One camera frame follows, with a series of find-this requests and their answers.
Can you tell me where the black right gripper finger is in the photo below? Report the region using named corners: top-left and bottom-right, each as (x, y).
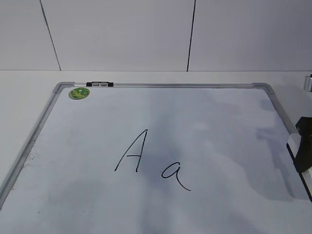
top-left (294, 117), bottom-right (312, 173)

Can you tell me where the white whiteboard eraser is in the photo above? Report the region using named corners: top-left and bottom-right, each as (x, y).
top-left (287, 134), bottom-right (312, 201)

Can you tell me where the round green magnet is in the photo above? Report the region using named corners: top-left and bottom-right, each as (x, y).
top-left (69, 87), bottom-right (90, 100)

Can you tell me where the white board with aluminium frame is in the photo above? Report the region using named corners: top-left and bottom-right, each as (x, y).
top-left (0, 84), bottom-right (312, 234)

